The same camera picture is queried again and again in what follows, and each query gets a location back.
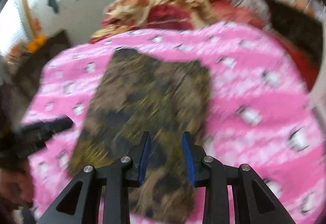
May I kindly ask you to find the floral brown navy garment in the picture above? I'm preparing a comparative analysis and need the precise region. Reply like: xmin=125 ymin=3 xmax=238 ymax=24
xmin=68 ymin=49 xmax=209 ymax=223

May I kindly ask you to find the left hand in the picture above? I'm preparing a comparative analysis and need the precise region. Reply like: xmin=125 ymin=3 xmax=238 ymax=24
xmin=1 ymin=160 xmax=34 ymax=205

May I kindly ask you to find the dark wooden side table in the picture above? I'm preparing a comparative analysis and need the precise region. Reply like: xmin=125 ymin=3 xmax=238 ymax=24
xmin=1 ymin=30 xmax=72 ymax=119

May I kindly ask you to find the pink penguin blanket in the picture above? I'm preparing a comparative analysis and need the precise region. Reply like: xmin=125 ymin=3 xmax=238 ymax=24
xmin=23 ymin=22 xmax=325 ymax=223

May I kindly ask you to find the orange basin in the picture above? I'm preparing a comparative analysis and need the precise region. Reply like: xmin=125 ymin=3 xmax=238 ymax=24
xmin=26 ymin=35 xmax=47 ymax=53

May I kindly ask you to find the red gold quilt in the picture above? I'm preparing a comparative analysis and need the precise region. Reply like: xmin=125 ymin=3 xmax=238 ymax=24
xmin=89 ymin=0 xmax=266 ymax=43

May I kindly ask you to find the dark wooden headboard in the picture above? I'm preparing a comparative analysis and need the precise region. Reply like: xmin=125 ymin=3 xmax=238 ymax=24
xmin=264 ymin=0 xmax=323 ymax=67

